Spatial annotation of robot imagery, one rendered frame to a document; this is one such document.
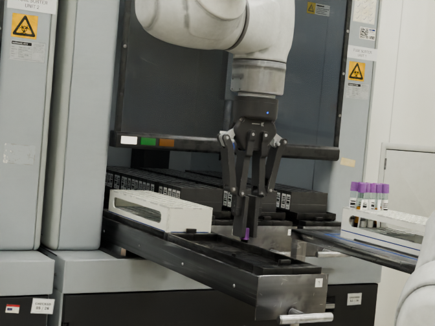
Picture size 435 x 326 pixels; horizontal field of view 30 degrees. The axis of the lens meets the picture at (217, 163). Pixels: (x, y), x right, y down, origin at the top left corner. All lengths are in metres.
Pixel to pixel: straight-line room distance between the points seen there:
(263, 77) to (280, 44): 0.06
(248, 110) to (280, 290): 0.30
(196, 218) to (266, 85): 0.37
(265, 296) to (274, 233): 0.62
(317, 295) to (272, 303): 0.09
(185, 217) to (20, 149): 0.37
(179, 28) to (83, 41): 0.54
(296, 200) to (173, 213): 0.51
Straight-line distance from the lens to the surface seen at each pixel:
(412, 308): 0.78
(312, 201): 2.03
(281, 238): 1.89
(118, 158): 2.59
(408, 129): 3.76
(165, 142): 1.78
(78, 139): 1.73
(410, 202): 3.80
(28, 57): 1.69
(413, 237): 1.69
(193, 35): 1.24
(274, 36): 1.32
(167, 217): 1.56
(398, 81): 3.71
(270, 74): 1.33
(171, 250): 1.51
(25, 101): 1.69
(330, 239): 1.66
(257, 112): 1.33
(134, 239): 1.65
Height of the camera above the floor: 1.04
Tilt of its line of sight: 3 degrees down
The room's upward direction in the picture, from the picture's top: 5 degrees clockwise
